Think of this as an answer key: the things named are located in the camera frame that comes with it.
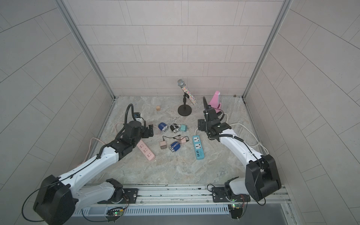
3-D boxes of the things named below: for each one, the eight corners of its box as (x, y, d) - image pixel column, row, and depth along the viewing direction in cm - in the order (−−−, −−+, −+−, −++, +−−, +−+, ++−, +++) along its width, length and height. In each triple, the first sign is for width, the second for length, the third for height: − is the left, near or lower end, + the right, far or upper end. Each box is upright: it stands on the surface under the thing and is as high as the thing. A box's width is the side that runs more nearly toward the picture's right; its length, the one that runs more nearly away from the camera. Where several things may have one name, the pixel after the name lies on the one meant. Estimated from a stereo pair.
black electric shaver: (169, 128, 99) (169, 126, 97) (176, 123, 101) (175, 121, 99) (174, 133, 96) (174, 131, 94) (181, 128, 99) (181, 126, 97)
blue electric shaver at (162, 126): (157, 127, 99) (157, 125, 97) (162, 123, 101) (161, 121, 99) (164, 132, 97) (164, 130, 95) (169, 127, 99) (168, 125, 97)
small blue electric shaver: (172, 153, 88) (172, 151, 85) (168, 147, 90) (168, 145, 88) (181, 147, 90) (181, 145, 88) (177, 142, 93) (176, 139, 90)
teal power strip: (196, 160, 85) (196, 158, 83) (192, 138, 95) (192, 135, 92) (204, 159, 86) (205, 157, 83) (199, 137, 95) (199, 134, 93)
